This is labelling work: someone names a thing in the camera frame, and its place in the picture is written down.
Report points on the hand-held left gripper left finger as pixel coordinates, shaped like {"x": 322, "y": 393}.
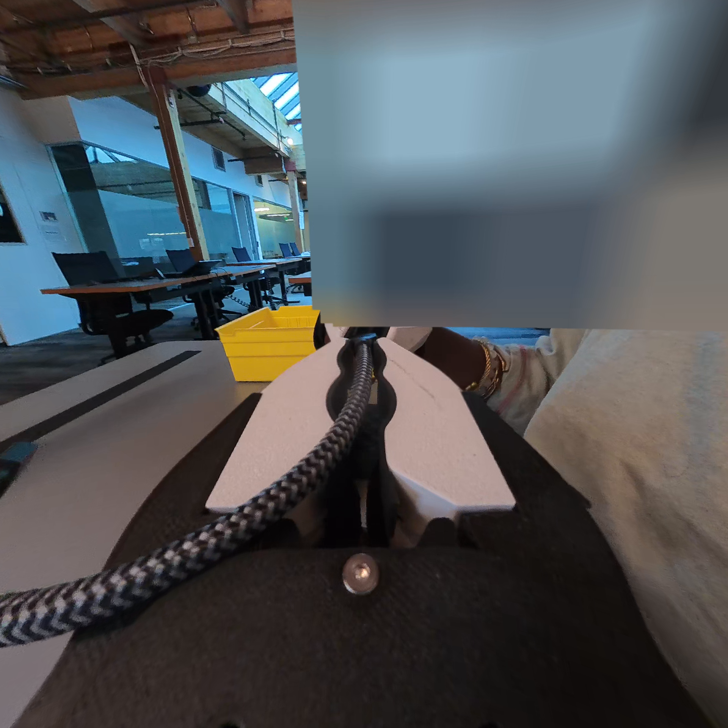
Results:
{"x": 273, "y": 432}

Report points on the dark flat object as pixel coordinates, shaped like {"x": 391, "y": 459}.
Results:
{"x": 14, "y": 463}

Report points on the wooden support post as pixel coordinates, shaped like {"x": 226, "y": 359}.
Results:
{"x": 176, "y": 165}

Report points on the small wall sign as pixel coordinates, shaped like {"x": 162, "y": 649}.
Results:
{"x": 48, "y": 216}

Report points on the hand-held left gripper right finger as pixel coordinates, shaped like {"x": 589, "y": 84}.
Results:
{"x": 443, "y": 443}

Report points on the yellow plastic bin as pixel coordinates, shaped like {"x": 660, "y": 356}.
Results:
{"x": 256, "y": 352}

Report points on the wooden top office desk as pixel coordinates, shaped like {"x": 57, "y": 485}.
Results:
{"x": 131, "y": 283}
{"x": 267, "y": 263}

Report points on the person's right hand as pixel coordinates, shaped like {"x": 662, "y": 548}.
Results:
{"x": 455, "y": 355}

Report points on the white door with dark window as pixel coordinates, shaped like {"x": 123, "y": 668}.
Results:
{"x": 8, "y": 222}

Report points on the person's right forearm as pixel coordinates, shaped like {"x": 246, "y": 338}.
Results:
{"x": 529, "y": 375}

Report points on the black office chair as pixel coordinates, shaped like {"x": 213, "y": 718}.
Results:
{"x": 185, "y": 260}
{"x": 91, "y": 270}
{"x": 243, "y": 254}

